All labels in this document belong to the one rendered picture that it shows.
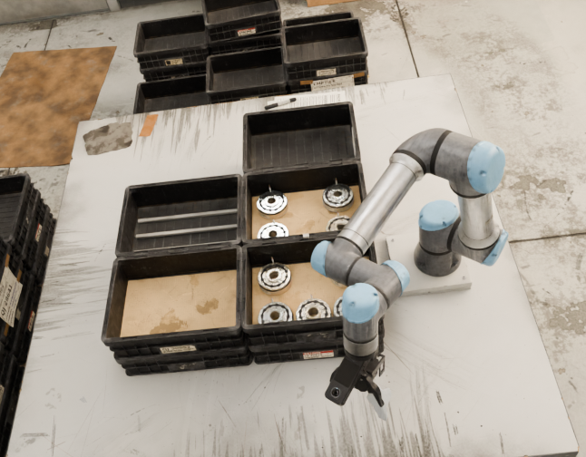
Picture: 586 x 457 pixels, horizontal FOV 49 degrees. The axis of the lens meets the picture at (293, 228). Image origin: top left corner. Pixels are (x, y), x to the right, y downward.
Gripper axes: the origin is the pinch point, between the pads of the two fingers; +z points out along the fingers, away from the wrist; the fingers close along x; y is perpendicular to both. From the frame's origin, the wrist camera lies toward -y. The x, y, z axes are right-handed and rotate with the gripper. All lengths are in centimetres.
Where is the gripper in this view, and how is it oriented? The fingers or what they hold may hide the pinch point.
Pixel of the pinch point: (356, 408)
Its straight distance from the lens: 158.7
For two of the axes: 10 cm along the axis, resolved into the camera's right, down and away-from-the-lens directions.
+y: 5.8, -5.3, 6.3
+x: -8.1, -3.1, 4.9
